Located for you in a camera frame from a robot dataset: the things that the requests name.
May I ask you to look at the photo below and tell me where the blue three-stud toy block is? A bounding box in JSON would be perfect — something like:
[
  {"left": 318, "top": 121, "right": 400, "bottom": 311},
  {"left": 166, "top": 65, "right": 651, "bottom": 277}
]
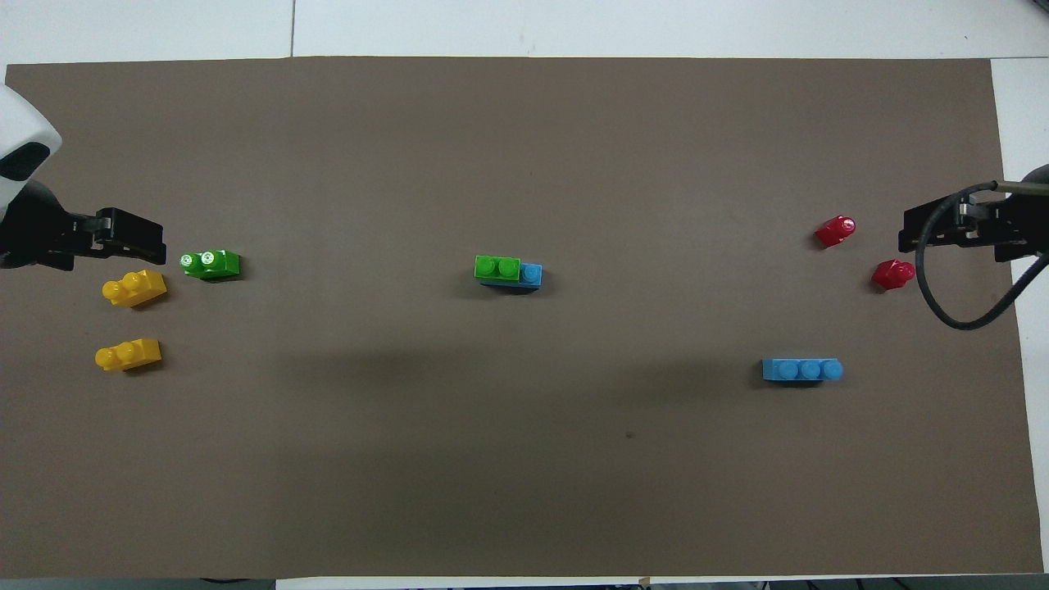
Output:
[
  {"left": 762, "top": 358, "right": 844, "bottom": 384},
  {"left": 479, "top": 262, "right": 543, "bottom": 290}
]

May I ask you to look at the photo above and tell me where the green block with white stickers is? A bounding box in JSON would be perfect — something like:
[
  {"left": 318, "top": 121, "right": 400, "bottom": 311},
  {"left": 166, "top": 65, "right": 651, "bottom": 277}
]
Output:
[{"left": 179, "top": 249, "right": 242, "bottom": 282}]

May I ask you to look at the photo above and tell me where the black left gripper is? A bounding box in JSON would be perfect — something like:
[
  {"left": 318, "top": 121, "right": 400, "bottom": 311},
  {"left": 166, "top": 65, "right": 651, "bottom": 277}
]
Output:
[{"left": 0, "top": 180, "right": 169, "bottom": 272}]

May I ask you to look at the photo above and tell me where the red toy block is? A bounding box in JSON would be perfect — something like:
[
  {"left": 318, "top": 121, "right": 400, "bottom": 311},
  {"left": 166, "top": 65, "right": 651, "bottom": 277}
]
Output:
[
  {"left": 814, "top": 215, "right": 857, "bottom": 249},
  {"left": 870, "top": 259, "right": 917, "bottom": 292}
]

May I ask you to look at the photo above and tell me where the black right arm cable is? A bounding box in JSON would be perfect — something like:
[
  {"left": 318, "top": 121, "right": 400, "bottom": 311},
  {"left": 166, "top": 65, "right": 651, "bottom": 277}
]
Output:
[{"left": 915, "top": 180, "right": 1049, "bottom": 332}]

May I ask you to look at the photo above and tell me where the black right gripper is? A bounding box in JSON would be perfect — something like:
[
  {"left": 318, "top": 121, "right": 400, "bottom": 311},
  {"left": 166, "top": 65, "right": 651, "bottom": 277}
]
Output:
[{"left": 898, "top": 193, "right": 1049, "bottom": 264}]

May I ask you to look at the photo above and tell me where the yellow toy block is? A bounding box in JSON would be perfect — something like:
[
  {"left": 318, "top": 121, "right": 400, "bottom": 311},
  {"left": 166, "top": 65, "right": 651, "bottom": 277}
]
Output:
[
  {"left": 94, "top": 338, "right": 162, "bottom": 373},
  {"left": 102, "top": 270, "right": 168, "bottom": 309}
]

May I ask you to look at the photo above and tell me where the plain green toy block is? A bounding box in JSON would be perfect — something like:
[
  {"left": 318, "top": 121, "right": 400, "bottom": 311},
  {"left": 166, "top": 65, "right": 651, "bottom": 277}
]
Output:
[{"left": 475, "top": 255, "right": 522, "bottom": 284}]

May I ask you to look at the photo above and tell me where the brown table mat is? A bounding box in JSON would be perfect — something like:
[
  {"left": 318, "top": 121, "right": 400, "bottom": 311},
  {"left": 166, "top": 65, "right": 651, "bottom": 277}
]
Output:
[{"left": 0, "top": 56, "right": 1044, "bottom": 580}]

